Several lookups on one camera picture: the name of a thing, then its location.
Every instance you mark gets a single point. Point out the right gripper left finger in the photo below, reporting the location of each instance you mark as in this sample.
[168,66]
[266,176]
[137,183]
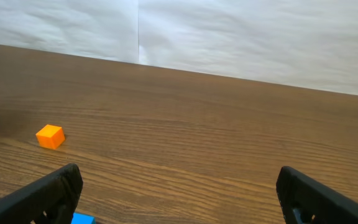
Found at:
[42,196]

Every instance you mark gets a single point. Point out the blue cube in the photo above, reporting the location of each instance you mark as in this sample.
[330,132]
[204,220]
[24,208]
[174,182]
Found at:
[82,219]

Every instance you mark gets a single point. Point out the orange cube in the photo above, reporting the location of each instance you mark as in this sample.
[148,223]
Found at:
[50,137]

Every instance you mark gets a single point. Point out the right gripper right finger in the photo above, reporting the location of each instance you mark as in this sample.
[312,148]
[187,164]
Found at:
[315,199]

